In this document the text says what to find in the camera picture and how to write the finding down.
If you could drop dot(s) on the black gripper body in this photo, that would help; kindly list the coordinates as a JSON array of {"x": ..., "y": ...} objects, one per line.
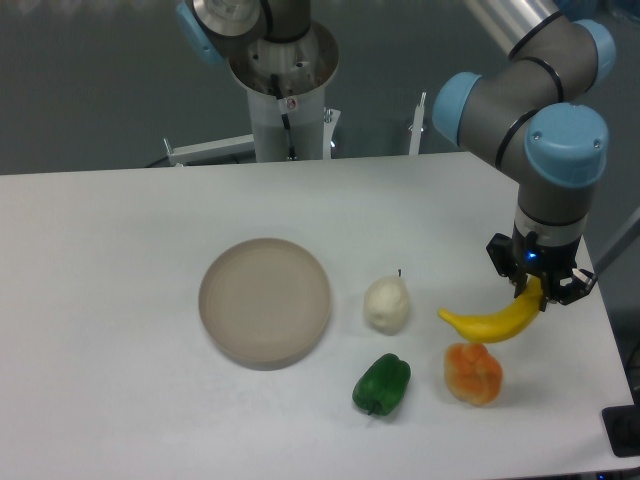
[{"x": 511, "y": 253}]

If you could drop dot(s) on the yellow banana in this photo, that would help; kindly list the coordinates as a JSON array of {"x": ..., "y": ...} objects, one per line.
[{"x": 501, "y": 325}]

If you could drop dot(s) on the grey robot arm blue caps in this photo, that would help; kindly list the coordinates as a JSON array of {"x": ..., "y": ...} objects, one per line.
[{"x": 524, "y": 122}]

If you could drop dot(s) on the beige round plate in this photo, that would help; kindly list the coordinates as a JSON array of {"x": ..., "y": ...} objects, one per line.
[{"x": 265, "y": 303}]

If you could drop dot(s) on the grey metal table leg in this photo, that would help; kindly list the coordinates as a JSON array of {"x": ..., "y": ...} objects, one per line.
[{"x": 622, "y": 238}]

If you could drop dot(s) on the orange bell pepper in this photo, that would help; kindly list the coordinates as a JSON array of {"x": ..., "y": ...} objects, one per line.
[{"x": 472, "y": 374}]

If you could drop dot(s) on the white pear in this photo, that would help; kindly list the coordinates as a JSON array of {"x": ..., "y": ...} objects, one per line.
[{"x": 386, "y": 304}]

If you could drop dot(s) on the black device at edge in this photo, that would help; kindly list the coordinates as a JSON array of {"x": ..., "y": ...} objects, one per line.
[{"x": 622, "y": 428}]

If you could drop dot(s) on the green bell pepper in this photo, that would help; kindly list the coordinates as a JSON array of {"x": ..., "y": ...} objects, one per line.
[{"x": 381, "y": 389}]

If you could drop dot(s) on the white upright frame post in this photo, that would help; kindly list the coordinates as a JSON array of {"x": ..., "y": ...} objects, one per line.
[{"x": 417, "y": 125}]

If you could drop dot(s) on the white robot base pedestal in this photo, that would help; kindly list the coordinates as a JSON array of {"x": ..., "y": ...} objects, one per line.
[{"x": 285, "y": 85}]

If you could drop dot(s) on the white metal frame bracket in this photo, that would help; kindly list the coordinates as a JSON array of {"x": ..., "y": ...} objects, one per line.
[{"x": 217, "y": 152}]

